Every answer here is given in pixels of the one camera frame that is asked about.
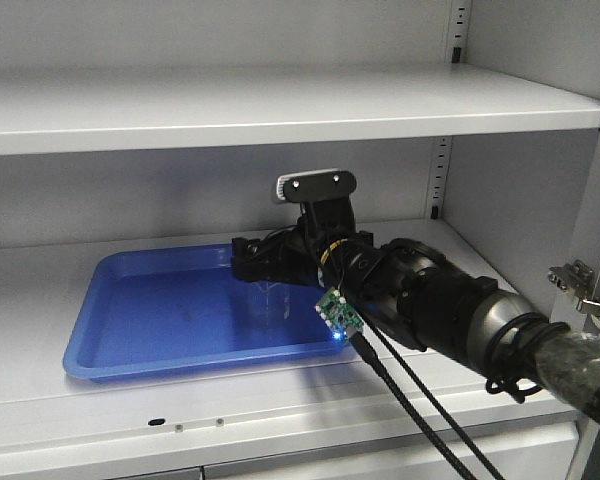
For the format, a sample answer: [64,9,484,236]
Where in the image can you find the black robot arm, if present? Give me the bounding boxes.
[232,198,600,425]

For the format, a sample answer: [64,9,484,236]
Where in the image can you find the black cables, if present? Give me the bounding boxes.
[339,289,506,480]

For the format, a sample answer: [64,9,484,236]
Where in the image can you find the metal door hinge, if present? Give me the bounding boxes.
[547,259,600,330]

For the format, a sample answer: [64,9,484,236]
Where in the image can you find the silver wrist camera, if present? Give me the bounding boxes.
[272,168,357,204]

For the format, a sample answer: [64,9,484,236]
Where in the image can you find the green circuit board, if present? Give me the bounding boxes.
[314,288,364,341]

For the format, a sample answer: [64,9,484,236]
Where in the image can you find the blue plastic tray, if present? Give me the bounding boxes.
[63,244,347,382]

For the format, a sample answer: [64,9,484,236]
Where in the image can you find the clear glass beaker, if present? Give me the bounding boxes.
[246,281,291,331]

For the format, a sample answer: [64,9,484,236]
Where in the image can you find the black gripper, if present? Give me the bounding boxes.
[231,197,373,286]

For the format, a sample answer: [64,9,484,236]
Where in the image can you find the upper grey cabinet shelf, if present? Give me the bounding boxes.
[0,64,600,155]

